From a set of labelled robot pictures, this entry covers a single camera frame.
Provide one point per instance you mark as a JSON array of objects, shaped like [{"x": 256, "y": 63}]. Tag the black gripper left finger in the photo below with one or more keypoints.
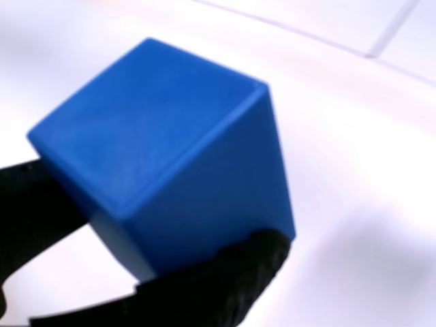
[{"x": 30, "y": 211}]

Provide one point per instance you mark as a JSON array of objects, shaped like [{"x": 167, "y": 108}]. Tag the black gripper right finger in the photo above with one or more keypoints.
[{"x": 211, "y": 293}]

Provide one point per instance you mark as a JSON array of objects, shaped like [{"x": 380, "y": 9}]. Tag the blue cube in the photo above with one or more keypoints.
[{"x": 163, "y": 143}]

